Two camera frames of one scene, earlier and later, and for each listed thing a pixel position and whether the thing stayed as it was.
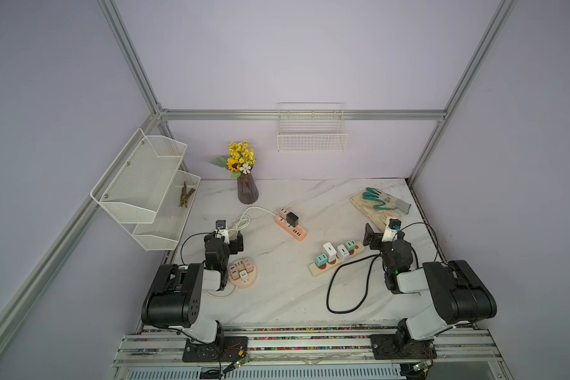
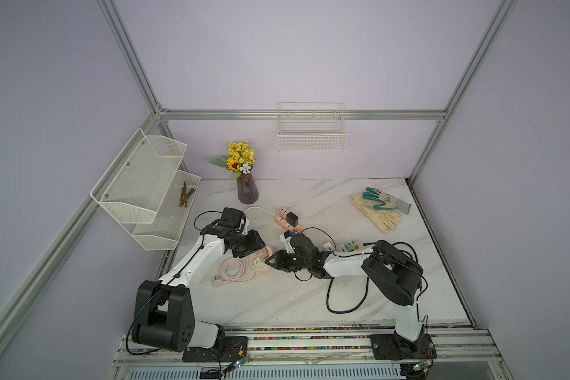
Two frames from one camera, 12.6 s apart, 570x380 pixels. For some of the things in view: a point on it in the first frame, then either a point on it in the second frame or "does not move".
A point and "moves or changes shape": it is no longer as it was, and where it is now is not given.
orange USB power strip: [298, 232] does not move
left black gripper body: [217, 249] → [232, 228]
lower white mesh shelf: [165, 232] does not move
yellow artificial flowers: [241, 158] does not move
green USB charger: [351, 245] does not move
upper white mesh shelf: [134, 188] does not move
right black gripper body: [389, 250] → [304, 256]
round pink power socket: [248, 271] moves or changes shape
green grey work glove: [390, 202] does not move
